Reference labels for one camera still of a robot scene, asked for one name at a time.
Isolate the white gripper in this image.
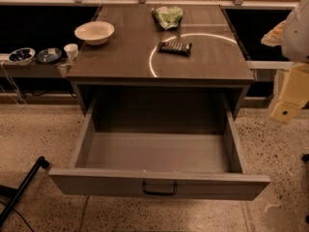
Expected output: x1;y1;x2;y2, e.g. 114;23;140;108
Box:
261;0;309;124

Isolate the open grey top drawer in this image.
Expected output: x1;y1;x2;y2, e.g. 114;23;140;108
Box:
49;93;270;200

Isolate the grey cabinet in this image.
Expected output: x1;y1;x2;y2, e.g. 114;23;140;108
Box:
68;4;254;109

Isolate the green chip bag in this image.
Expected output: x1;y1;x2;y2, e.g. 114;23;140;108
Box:
152;6;183;30

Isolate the large white bowl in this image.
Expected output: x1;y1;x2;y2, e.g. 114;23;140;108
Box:
74;21;115;45

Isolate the white paper cup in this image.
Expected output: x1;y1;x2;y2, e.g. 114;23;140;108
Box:
64;43;78;63

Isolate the low side shelf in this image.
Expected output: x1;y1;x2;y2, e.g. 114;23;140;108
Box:
0;54;70;78

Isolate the dark blue bowl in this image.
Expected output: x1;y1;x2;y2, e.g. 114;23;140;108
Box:
37;47;62;64

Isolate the blue patterned bowl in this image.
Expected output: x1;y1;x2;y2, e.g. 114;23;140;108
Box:
9;47;36;66

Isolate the black metal stand leg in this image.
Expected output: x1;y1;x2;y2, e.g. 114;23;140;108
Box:
0;157;49;226

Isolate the black drawer handle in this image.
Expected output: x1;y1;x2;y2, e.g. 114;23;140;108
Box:
142;182;178;196

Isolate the white cable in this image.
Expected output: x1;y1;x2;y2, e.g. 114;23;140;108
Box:
0;61;27;106

